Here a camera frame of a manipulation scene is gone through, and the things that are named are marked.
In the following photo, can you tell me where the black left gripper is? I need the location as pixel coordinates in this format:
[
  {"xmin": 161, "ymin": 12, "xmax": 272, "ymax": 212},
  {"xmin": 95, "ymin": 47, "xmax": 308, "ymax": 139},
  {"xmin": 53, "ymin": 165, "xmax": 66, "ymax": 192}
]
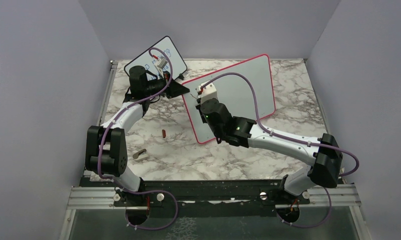
[{"xmin": 144, "ymin": 70, "xmax": 190, "ymax": 99}]

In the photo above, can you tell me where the pink framed whiteboard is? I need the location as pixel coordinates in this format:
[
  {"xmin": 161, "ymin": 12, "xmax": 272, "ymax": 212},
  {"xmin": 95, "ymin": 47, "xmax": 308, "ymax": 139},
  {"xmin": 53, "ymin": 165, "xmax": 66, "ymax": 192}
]
[{"xmin": 182, "ymin": 54, "xmax": 276, "ymax": 144}]

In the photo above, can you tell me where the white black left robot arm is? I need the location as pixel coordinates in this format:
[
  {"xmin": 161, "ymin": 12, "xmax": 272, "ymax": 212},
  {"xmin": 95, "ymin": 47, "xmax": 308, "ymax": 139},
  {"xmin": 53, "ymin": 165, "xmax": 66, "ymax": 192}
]
[{"xmin": 85, "ymin": 65, "xmax": 190, "ymax": 206}]

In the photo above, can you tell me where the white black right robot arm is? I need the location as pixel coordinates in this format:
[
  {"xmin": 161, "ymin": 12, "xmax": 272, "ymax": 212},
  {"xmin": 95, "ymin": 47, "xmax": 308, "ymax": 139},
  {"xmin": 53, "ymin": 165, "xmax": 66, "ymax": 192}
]
[{"xmin": 196, "ymin": 98, "xmax": 343, "ymax": 204}]

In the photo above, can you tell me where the black framed written whiteboard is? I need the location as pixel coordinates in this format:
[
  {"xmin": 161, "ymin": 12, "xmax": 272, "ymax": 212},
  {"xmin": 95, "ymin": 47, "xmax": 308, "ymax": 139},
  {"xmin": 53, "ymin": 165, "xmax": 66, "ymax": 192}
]
[{"xmin": 124, "ymin": 36, "xmax": 188, "ymax": 81}]

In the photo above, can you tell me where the grey whiteboard eraser block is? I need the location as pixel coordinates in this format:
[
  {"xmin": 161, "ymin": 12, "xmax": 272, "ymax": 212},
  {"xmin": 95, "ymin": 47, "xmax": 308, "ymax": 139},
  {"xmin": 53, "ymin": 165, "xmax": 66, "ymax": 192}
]
[{"xmin": 132, "ymin": 148, "xmax": 149, "ymax": 161}]

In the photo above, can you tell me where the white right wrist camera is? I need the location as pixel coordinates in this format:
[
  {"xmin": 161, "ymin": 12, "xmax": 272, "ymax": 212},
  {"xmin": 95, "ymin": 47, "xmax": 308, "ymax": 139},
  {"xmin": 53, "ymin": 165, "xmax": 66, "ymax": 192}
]
[{"xmin": 196, "ymin": 82, "xmax": 218, "ymax": 104}]

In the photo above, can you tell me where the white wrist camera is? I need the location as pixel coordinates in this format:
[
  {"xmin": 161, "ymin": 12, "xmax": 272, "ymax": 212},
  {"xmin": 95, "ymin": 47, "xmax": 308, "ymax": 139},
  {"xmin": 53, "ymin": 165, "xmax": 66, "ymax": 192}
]
[
  {"xmin": 196, "ymin": 82, "xmax": 218, "ymax": 104},
  {"xmin": 154, "ymin": 56, "xmax": 168, "ymax": 78}
]

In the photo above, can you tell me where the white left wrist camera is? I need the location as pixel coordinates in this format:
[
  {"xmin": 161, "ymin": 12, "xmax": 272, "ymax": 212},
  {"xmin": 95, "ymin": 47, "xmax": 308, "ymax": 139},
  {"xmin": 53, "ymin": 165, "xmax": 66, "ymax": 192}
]
[{"xmin": 154, "ymin": 56, "xmax": 168, "ymax": 78}]

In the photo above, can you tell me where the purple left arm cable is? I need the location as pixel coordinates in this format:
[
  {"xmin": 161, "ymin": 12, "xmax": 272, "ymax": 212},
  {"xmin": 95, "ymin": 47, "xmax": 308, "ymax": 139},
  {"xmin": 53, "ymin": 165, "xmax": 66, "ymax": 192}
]
[{"xmin": 97, "ymin": 47, "xmax": 181, "ymax": 232}]

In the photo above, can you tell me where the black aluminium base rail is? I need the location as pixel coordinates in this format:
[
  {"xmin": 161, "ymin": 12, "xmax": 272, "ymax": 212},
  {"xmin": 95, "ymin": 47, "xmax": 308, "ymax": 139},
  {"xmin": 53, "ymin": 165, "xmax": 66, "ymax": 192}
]
[{"xmin": 66, "ymin": 179, "xmax": 362, "ymax": 219}]

